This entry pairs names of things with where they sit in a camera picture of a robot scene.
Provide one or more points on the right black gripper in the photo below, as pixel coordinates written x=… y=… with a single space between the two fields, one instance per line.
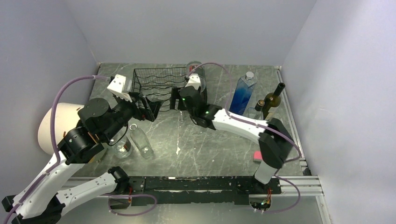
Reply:
x=175 y=94

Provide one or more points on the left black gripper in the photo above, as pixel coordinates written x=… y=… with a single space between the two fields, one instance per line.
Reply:
x=152 y=110

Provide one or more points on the clear round labelled bottle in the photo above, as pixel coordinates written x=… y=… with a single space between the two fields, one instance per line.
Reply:
x=194 y=67

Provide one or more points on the tall blue square bottle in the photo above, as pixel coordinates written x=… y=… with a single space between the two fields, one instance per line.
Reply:
x=243 y=92

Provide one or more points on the clear bottle black cap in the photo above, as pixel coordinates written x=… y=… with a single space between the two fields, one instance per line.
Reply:
x=256 y=111

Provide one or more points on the clear slim bottle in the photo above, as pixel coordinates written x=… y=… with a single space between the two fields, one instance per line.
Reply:
x=141 y=141
x=182 y=116

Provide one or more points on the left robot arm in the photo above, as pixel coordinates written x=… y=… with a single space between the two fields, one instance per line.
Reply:
x=43 y=201

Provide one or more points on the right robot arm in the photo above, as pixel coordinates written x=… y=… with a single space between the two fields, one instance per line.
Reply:
x=273 y=139

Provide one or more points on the round clear bottle white cap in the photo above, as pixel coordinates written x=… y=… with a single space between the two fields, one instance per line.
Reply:
x=121 y=147

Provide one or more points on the green wine bottle black neck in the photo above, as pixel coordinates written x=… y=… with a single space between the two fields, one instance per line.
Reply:
x=272 y=101

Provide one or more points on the white orange cylinder drum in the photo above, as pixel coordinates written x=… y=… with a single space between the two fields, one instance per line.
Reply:
x=66 y=119

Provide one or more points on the small pink block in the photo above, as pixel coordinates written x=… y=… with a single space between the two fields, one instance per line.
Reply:
x=257 y=156

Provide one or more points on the black wire wine rack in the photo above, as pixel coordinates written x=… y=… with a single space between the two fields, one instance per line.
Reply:
x=156 y=83

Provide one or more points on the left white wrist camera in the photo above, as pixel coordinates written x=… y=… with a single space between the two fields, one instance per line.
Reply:
x=121 y=87

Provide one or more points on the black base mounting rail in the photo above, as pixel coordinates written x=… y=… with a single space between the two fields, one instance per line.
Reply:
x=144 y=190

